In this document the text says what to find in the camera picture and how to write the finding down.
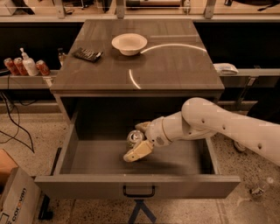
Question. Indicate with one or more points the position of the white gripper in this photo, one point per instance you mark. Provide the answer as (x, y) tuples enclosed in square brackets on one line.
[(155, 130)]

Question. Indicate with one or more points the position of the silver green 7up can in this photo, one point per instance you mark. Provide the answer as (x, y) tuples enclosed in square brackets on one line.
[(134, 138)]

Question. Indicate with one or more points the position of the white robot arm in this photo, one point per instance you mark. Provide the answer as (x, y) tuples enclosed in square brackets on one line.
[(200, 118)]

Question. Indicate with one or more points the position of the open grey top drawer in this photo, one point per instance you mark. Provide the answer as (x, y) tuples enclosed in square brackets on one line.
[(91, 164)]

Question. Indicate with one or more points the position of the grey cabinet counter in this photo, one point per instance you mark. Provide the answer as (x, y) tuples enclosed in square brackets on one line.
[(174, 63)]

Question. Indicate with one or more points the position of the red soda can right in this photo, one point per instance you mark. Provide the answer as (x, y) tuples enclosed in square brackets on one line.
[(42, 67)]

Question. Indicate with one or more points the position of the red soda can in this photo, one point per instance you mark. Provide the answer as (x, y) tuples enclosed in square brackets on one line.
[(42, 67), (20, 66), (11, 66)]

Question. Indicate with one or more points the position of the red soda can middle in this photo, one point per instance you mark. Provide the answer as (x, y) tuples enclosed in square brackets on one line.
[(20, 66)]

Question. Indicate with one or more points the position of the red soda can left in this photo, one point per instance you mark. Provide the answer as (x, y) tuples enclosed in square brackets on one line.
[(11, 66)]

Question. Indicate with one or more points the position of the white ceramic bowl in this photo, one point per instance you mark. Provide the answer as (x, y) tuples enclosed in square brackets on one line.
[(129, 44)]

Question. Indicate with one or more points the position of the black sneaker left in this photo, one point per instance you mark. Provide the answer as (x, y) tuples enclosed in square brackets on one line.
[(239, 147)]

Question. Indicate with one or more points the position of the dark snack bag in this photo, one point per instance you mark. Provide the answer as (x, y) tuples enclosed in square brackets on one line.
[(86, 54)]

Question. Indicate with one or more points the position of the white folded cloth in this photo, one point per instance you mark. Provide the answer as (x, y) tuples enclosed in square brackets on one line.
[(225, 68)]

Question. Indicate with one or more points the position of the small brown glass bottle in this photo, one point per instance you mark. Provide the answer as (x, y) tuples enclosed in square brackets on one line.
[(61, 56)]

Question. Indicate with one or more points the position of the grey side shelf right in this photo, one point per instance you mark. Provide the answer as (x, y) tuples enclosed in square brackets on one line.
[(257, 78)]

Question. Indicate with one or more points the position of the grey side shelf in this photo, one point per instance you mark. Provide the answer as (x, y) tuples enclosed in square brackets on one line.
[(257, 78), (27, 82)]

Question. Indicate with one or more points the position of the crushed clear plastic bottle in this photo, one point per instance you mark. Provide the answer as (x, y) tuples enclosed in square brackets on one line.
[(261, 187)]

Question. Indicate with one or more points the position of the black bar on floor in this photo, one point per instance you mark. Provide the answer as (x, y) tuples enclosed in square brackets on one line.
[(44, 213)]

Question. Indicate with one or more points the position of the white pump soap bottle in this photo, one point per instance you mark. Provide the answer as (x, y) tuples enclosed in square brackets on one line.
[(29, 63)]

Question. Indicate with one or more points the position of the cardboard box with print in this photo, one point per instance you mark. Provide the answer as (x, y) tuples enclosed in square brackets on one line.
[(19, 195)]

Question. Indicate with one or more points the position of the grey side shelf left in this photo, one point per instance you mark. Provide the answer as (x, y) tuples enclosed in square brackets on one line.
[(27, 82)]

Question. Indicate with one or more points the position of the black drawer handle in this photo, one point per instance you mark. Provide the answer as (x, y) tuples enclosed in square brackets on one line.
[(138, 191)]

